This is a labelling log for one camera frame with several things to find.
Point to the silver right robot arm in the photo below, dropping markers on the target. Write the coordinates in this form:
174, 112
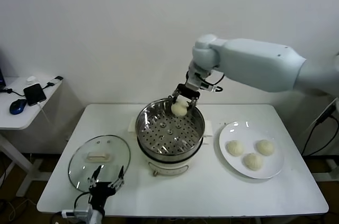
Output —
251, 59

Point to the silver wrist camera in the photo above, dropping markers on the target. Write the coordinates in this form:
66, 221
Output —
197, 79
82, 212

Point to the white steamed baozi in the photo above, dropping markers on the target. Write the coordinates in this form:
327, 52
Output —
265, 147
253, 161
179, 110
234, 148

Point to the glass pot lid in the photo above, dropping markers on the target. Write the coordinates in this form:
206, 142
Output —
97, 156

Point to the white side table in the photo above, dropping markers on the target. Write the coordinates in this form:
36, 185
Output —
16, 120

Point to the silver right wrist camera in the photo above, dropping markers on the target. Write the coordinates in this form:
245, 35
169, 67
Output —
197, 79

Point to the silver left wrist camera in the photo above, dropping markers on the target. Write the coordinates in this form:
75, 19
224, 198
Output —
82, 212

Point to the blue computer mouse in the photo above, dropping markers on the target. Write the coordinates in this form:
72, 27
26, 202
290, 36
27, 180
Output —
18, 107

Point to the black smartphone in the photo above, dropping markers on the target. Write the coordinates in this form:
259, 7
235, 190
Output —
35, 95

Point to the white round plate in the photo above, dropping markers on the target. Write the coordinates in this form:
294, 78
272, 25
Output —
230, 134

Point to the stainless steel steamer basket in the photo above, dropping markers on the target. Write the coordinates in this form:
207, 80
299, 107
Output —
169, 131

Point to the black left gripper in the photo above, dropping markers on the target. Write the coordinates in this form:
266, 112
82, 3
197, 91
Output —
102, 191

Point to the small white object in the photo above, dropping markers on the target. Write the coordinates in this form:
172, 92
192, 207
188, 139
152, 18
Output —
31, 79

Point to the cream electric cooking pot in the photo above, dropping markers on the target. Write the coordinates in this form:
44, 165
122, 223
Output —
169, 165

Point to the dark laptop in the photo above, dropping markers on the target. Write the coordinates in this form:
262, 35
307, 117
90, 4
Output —
1, 75

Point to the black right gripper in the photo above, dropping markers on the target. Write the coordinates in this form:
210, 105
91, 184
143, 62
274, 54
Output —
188, 91

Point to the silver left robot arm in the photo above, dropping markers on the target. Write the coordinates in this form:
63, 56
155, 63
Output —
96, 219

